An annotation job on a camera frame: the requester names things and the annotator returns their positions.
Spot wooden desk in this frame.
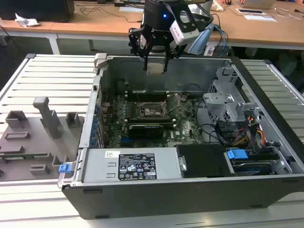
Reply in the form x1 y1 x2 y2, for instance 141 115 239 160
49 0 304 52
0 18 60 55

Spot grey parts rack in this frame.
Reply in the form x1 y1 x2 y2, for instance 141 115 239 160
0 96 86 182

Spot thin white cable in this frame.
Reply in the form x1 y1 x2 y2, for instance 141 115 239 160
273 7 300 19

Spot blue cable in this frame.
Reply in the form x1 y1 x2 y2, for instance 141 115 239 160
213 25 229 57

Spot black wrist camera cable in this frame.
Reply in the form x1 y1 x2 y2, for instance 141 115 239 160
190 9 221 34

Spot thin black desk cable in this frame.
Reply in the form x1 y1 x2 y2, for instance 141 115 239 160
79 7 143 23

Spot green RAM stick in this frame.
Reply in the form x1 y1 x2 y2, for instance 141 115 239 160
0 153 49 160

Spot black computer box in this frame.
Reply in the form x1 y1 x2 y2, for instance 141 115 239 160
0 0 75 23

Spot grey case handle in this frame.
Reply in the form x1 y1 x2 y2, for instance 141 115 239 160
94 52 110 69

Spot blue case latch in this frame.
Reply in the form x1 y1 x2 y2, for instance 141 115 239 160
58 163 72 174

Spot pale blue teach pendant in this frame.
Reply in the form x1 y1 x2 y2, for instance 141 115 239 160
187 25 215 55

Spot graphics card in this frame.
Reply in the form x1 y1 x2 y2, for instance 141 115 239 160
128 123 165 140

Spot crumpled white paper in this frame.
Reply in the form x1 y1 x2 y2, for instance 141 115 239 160
14 13 40 28

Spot CPU socket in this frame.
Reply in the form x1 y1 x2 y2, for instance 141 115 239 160
135 101 171 119

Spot metal socket cover frame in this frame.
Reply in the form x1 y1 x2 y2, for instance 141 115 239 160
161 93 189 115

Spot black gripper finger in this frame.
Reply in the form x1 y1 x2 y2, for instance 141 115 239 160
163 35 182 72
128 26 153 71

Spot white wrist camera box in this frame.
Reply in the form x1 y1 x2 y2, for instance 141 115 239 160
169 9 198 46

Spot silver metal drive cage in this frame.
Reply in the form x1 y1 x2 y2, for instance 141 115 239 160
203 66 264 124

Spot green motherboard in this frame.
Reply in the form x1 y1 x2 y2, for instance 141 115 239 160
101 94 214 148

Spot black plastic shroud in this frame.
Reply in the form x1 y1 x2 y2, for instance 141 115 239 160
177 143 236 179

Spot grey labelled power supply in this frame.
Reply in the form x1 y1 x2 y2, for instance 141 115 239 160
82 147 183 183

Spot black grey PC case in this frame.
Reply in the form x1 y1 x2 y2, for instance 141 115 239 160
58 52 304 220

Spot silver laptop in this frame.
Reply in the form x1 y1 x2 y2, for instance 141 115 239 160
237 0 277 10

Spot blue disk carrier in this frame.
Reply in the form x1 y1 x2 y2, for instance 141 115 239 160
227 148 249 167

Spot black disk drive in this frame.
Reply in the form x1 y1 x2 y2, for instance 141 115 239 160
231 159 274 177

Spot crumpled white cloth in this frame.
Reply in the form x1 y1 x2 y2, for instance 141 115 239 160
213 0 225 12

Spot silver-topped green CPU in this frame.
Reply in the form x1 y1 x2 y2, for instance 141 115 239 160
146 63 167 76

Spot white paper sheet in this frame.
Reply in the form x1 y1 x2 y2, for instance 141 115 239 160
244 14 277 22
119 6 145 13

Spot yellow red power wires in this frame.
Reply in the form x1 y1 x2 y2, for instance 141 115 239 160
234 128 266 147

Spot blue expansion slot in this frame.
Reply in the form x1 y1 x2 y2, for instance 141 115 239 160
121 139 143 147

